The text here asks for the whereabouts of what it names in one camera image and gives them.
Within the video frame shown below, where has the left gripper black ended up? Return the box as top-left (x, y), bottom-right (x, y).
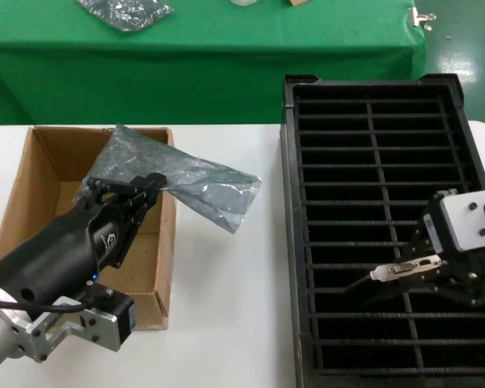
top-left (0, 172), bottom-right (167, 320)

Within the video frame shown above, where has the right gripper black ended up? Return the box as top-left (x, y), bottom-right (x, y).
top-left (361, 228), bottom-right (485, 309)

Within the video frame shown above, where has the silver antistatic bag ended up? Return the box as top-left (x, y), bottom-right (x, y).
top-left (71, 124), bottom-right (264, 235)

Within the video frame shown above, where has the black slotted container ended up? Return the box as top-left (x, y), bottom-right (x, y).
top-left (278, 74), bottom-right (485, 388)

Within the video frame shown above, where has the green tablecloth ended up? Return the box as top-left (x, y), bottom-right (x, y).
top-left (0, 0), bottom-right (429, 126)

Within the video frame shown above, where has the crumpled antistatic bag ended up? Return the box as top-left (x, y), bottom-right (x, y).
top-left (75, 0), bottom-right (175, 33)

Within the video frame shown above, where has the metal binder clip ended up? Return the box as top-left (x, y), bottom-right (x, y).
top-left (407, 6), bottom-right (437, 32)

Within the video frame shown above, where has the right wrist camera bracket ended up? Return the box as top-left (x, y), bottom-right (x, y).
top-left (422, 188), bottom-right (485, 254)

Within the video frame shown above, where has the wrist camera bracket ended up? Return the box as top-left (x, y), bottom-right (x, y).
top-left (422, 188), bottom-right (485, 254)
top-left (14, 282), bottom-right (137, 365)

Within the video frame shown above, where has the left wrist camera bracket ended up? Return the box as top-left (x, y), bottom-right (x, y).
top-left (14, 282), bottom-right (137, 365)

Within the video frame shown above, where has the left camera black cable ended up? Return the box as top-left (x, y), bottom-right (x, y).
top-left (0, 282), bottom-right (106, 314)

